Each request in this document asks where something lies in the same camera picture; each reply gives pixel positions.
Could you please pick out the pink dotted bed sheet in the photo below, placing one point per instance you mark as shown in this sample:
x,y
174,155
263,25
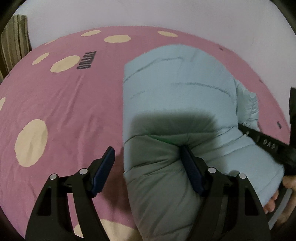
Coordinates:
x,y
61,106

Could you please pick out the person's right hand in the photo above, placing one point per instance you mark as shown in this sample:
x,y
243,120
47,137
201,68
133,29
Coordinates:
x,y
289,183

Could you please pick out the striped brown curtain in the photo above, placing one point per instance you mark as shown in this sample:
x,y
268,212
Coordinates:
x,y
15,43

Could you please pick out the light blue puffer jacket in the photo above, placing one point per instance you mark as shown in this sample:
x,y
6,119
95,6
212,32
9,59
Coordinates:
x,y
179,95

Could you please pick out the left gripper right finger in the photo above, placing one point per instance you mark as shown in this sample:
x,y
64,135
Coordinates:
x,y
230,208

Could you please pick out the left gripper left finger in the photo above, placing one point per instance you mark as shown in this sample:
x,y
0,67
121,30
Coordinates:
x,y
50,218

